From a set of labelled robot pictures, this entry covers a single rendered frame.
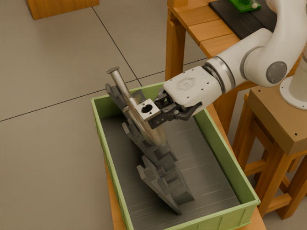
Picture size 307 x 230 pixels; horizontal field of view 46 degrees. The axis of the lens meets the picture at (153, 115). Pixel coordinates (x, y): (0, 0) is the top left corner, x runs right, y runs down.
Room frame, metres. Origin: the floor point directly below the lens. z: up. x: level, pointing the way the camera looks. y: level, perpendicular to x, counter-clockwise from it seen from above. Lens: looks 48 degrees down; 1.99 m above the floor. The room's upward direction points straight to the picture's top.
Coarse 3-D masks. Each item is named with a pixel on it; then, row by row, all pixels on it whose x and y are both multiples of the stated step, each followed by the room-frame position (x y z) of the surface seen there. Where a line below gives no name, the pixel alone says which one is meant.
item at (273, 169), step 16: (240, 128) 1.12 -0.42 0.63; (256, 128) 1.04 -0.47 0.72; (240, 144) 1.09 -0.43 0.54; (272, 144) 0.94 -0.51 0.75; (240, 160) 1.08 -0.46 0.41; (272, 160) 0.89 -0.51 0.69; (288, 160) 0.87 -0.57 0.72; (304, 160) 0.99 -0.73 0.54; (256, 176) 1.21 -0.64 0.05; (272, 176) 0.86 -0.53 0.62; (304, 176) 0.96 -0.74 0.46; (256, 192) 0.90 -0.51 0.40; (272, 192) 0.87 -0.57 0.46; (288, 192) 0.99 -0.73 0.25; (304, 192) 0.96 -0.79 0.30; (272, 208) 0.91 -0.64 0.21; (288, 208) 0.94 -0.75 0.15
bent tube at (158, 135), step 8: (128, 104) 0.70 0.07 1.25; (136, 104) 0.69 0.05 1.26; (144, 104) 0.55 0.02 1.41; (152, 104) 0.53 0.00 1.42; (136, 112) 0.66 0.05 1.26; (144, 112) 0.53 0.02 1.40; (152, 112) 0.51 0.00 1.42; (160, 112) 0.51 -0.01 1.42; (144, 120) 0.49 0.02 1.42; (144, 128) 0.60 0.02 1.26; (160, 128) 0.51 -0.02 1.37; (152, 136) 0.56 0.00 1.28; (160, 136) 0.50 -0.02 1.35; (160, 144) 0.51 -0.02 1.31
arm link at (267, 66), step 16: (272, 0) 0.68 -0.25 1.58; (288, 0) 0.65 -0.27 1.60; (304, 0) 0.68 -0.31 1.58; (288, 16) 0.61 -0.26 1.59; (304, 16) 0.64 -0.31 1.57; (288, 32) 0.58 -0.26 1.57; (304, 32) 0.60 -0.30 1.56; (256, 48) 0.60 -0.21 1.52; (272, 48) 0.56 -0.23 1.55; (288, 48) 0.56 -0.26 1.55; (256, 64) 0.55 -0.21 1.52; (272, 64) 0.54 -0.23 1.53; (288, 64) 0.55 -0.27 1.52; (256, 80) 0.54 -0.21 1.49; (272, 80) 0.53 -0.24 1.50
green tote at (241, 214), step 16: (96, 112) 0.93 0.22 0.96; (112, 112) 1.02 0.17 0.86; (96, 128) 0.95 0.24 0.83; (208, 128) 0.89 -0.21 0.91; (208, 144) 0.87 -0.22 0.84; (224, 144) 0.77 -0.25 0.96; (224, 160) 0.75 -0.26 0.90; (112, 176) 0.70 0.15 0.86; (240, 176) 0.65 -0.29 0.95; (240, 192) 0.63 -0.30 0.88; (240, 208) 0.53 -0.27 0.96; (128, 224) 0.47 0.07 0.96; (192, 224) 0.48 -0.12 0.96; (208, 224) 0.50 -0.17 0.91; (224, 224) 0.52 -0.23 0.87; (240, 224) 0.53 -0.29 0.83
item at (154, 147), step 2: (142, 140) 0.75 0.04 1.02; (144, 140) 0.74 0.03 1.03; (144, 142) 0.74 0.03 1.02; (146, 142) 0.74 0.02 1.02; (144, 144) 0.73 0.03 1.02; (146, 144) 0.73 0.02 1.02; (148, 144) 0.73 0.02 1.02; (146, 146) 0.73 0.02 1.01; (148, 146) 0.73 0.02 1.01; (150, 146) 0.73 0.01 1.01; (152, 146) 0.73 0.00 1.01; (154, 146) 0.73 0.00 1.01; (156, 146) 0.73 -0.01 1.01; (158, 146) 0.73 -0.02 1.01; (148, 148) 0.72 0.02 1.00; (150, 148) 0.72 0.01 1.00; (152, 148) 0.72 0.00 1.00; (154, 148) 0.72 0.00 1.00; (156, 148) 0.72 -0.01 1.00; (148, 150) 0.72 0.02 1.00; (150, 150) 0.72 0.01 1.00; (152, 150) 0.72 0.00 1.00; (154, 150) 0.72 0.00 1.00; (150, 152) 0.72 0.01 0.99
